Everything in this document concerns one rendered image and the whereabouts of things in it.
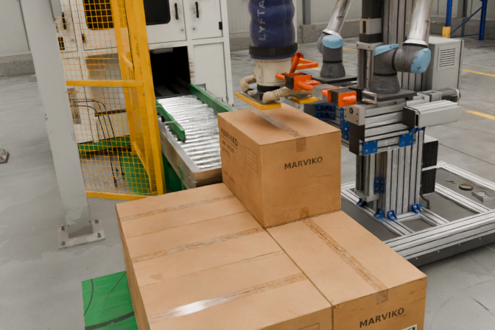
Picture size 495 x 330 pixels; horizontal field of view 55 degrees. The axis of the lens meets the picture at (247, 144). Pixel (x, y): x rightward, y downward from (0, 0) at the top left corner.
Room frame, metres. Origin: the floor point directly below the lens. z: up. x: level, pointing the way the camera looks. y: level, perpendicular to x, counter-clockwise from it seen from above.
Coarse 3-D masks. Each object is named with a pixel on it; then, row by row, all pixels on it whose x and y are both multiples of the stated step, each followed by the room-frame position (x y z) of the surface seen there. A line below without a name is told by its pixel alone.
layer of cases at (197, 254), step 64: (192, 192) 2.37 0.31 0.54; (128, 256) 1.86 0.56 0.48; (192, 256) 1.73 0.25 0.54; (256, 256) 1.70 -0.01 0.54; (320, 256) 1.67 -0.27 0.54; (384, 256) 1.64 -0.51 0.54; (192, 320) 1.33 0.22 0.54; (256, 320) 1.31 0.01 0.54; (320, 320) 1.35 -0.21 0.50; (384, 320) 1.44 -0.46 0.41
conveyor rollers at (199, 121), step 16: (176, 96) 4.71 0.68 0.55; (192, 96) 4.67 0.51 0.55; (176, 112) 4.15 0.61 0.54; (192, 112) 4.11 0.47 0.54; (208, 112) 4.06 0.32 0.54; (192, 128) 3.57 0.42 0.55; (208, 128) 3.59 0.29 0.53; (192, 144) 3.19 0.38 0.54; (208, 144) 3.15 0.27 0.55; (192, 160) 2.90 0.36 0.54; (208, 160) 2.85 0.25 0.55
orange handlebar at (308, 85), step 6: (300, 60) 2.56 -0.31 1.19; (306, 60) 2.50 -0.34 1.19; (300, 66) 2.37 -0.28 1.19; (306, 66) 2.39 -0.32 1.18; (312, 66) 2.40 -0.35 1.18; (282, 78) 2.13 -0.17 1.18; (300, 84) 1.97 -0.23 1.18; (306, 84) 1.92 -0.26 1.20; (312, 84) 1.95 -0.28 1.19; (318, 84) 1.92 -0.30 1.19; (306, 90) 1.92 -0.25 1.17; (312, 90) 1.87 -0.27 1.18; (324, 90) 1.80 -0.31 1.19; (348, 96) 1.68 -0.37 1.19; (354, 96) 1.68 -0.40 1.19
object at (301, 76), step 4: (300, 72) 2.09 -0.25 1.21; (284, 76) 2.06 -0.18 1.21; (288, 76) 2.07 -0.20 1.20; (292, 76) 2.08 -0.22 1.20; (296, 76) 2.07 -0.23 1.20; (300, 76) 2.01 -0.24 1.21; (304, 76) 2.02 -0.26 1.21; (308, 76) 2.02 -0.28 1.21; (288, 80) 2.03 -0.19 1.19; (292, 80) 2.01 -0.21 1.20; (296, 80) 2.00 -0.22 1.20; (300, 80) 2.01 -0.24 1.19; (304, 80) 2.02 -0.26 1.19; (288, 84) 2.04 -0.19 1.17; (292, 84) 2.01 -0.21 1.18; (296, 84) 2.00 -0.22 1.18; (292, 88) 2.00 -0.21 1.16; (296, 88) 2.00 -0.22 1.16; (300, 88) 2.01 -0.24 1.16
